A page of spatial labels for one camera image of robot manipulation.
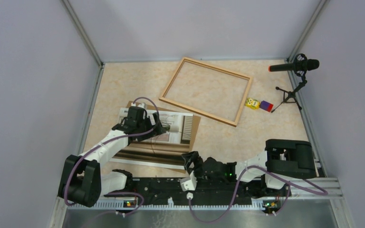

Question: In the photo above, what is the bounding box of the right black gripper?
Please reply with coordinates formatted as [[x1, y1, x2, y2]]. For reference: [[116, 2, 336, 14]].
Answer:
[[182, 151, 226, 184]]

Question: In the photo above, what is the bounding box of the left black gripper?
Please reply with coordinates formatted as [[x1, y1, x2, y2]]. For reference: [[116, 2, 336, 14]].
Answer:
[[136, 112, 165, 142]]

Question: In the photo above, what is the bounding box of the plant photo print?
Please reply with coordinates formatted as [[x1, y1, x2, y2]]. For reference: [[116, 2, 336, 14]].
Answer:
[[109, 107, 194, 171]]

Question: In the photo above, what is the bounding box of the wooden picture frame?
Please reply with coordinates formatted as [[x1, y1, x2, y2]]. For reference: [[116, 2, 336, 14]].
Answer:
[[159, 57, 253, 127]]

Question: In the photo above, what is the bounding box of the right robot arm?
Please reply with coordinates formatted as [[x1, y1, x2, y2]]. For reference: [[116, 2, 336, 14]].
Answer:
[[180, 139, 317, 196]]

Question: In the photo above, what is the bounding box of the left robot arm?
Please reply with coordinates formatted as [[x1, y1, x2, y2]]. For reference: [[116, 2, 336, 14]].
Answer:
[[58, 104, 166, 207]]

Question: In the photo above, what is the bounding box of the brown backing board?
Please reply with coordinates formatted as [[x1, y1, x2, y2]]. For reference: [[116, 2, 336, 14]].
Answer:
[[126, 100, 202, 174]]

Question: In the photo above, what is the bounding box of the yellow owl toy block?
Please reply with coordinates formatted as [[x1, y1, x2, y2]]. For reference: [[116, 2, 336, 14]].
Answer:
[[245, 98, 260, 110]]

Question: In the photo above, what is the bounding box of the purple red toy block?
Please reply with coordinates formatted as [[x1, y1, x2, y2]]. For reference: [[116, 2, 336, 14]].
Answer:
[[259, 101, 274, 112]]

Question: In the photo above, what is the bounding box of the microphone tripod stand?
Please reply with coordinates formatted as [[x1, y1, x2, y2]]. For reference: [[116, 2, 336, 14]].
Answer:
[[271, 53, 308, 113]]

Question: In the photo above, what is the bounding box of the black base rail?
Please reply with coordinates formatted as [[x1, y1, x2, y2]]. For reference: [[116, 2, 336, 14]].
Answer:
[[115, 177, 287, 206]]

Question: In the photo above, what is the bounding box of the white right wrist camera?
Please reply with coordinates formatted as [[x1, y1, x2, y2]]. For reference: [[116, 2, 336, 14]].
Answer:
[[180, 171, 197, 192]]

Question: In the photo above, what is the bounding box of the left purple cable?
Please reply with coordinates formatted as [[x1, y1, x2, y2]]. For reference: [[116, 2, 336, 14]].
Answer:
[[63, 96, 161, 218]]

